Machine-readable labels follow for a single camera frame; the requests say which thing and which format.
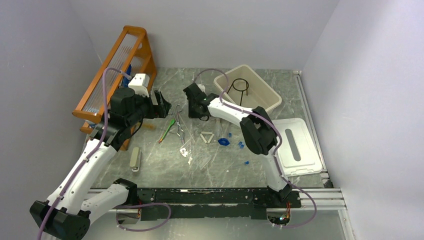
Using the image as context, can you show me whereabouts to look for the white clay triangle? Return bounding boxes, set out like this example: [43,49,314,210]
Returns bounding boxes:
[200,131,215,144]

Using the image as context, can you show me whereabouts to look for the clear glass tube bundle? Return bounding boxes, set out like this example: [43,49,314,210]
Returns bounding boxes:
[214,118,223,138]

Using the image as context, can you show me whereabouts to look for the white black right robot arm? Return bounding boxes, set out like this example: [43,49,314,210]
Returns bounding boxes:
[183,83,293,207]

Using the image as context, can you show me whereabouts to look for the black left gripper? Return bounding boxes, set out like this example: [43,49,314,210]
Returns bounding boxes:
[126,89,172,127]

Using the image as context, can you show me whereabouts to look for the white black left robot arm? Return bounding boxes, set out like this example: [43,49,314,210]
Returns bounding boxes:
[29,87,172,240]

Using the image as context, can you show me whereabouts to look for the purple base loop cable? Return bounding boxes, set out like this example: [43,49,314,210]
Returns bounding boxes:
[114,202,172,232]

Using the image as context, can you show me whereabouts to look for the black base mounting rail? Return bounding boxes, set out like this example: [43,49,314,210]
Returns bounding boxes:
[116,187,302,221]

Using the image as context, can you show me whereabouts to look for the metal scissor forceps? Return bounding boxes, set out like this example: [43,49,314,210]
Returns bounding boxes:
[172,104,185,144]

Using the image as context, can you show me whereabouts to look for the orange wooden test tube rack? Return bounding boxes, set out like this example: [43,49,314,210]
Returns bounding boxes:
[72,25,157,151]

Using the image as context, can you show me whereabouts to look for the orange test tube brush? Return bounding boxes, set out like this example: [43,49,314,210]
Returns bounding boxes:
[140,123,157,130]

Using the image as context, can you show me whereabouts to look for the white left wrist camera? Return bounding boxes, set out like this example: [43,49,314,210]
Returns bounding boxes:
[128,73,150,97]

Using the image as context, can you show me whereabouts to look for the blue plastic hexagon cap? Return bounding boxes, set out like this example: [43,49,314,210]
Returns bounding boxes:
[218,138,230,146]

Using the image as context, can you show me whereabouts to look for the beige stapler-like case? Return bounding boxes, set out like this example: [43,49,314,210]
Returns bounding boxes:
[129,147,141,172]

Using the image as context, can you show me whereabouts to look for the black wire ring stand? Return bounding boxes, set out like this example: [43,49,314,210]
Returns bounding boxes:
[226,78,250,106]

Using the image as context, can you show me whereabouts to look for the blue capped clear tube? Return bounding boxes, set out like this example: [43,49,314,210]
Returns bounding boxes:
[231,161,250,169]

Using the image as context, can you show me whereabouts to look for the white plastic bin lid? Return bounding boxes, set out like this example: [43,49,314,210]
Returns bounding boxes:
[272,118,323,177]

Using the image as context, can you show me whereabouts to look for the beige plastic bin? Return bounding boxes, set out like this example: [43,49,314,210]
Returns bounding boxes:
[213,64,282,114]

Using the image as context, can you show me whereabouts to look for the green plastic spatula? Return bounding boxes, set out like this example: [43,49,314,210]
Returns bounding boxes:
[158,118,176,144]

